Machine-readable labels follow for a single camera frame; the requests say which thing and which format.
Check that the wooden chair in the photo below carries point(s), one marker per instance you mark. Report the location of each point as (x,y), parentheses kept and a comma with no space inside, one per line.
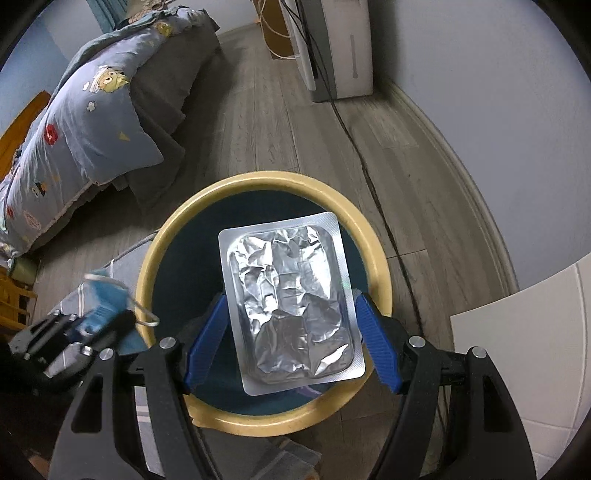
(14,300)

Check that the grey bed sheet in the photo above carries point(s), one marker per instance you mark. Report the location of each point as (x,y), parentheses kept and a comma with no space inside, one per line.
(194,83)

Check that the white air purifier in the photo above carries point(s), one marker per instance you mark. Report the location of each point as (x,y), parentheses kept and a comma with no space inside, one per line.
(346,46)

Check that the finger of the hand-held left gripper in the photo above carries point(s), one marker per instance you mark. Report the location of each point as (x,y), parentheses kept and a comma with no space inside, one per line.
(117,328)
(51,328)

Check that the bed with patterned blue cover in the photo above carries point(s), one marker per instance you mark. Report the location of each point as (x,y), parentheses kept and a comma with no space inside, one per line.
(92,129)

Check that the wooden headboard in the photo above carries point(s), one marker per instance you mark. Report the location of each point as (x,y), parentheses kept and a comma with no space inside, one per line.
(23,129)

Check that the yellow-rimmed teal trash bin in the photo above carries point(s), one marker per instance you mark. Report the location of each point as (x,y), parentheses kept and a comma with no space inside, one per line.
(194,240)

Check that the grey rug with white lines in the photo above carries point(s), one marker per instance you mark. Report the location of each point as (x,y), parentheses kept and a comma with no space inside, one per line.
(129,267)

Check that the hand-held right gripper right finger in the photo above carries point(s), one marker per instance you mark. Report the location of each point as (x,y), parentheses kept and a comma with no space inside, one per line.
(376,341)

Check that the teal cloth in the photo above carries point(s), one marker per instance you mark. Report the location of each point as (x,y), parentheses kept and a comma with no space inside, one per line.
(111,14)

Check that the silver foil blister tray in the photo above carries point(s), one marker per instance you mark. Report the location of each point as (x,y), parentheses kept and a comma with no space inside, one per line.
(291,295)

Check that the green cup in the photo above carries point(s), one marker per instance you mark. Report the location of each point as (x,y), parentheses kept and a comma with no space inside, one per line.
(23,270)

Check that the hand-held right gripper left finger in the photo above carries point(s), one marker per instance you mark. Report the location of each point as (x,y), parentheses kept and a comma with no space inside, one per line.
(207,341)

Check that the blue face mask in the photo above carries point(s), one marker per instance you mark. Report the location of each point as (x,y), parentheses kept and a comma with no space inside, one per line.
(104,300)

